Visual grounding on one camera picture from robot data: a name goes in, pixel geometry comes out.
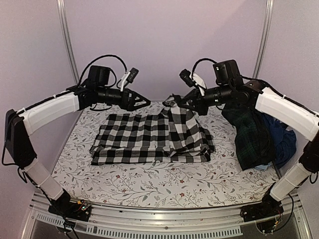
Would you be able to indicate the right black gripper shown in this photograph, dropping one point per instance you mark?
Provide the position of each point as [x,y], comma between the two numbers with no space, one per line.
[198,105]

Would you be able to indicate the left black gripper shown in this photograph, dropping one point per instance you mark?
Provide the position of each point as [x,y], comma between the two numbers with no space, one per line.
[130,105]

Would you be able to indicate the black white checkered shirt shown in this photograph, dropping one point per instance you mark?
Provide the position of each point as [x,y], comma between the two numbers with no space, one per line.
[172,135]

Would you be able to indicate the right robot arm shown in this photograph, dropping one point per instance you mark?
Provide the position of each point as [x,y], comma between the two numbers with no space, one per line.
[257,94]

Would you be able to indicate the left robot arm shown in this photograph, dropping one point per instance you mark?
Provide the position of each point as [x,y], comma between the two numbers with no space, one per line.
[22,126]

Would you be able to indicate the dark green plaid garment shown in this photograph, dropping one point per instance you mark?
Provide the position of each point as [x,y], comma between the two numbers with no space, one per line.
[253,142]

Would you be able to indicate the floral patterned table mat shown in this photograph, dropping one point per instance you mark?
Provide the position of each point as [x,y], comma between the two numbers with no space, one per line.
[219,182]

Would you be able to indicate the light blue garment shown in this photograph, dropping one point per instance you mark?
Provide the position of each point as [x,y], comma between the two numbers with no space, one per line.
[263,167]

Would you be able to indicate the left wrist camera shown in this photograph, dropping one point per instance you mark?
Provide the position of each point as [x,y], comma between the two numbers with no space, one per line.
[128,78]

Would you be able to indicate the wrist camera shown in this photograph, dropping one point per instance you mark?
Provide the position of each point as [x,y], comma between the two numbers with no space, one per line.
[128,78]
[193,80]

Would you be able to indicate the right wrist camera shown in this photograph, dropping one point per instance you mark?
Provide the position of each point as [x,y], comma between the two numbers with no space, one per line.
[193,80]

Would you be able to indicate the left aluminium frame post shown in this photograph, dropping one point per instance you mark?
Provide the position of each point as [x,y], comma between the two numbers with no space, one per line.
[67,39]

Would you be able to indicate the aluminium frame post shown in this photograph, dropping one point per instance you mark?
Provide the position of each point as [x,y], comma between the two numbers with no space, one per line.
[67,39]
[264,37]

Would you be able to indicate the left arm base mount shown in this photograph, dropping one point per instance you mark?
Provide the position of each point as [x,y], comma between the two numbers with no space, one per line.
[80,210]

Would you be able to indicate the right aluminium frame post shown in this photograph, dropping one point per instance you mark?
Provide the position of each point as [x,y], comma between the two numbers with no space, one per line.
[264,37]

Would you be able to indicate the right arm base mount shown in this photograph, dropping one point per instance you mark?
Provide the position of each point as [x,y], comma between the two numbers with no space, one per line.
[261,210]

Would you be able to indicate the front aluminium rail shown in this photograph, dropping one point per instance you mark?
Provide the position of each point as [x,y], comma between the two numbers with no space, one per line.
[119,222]

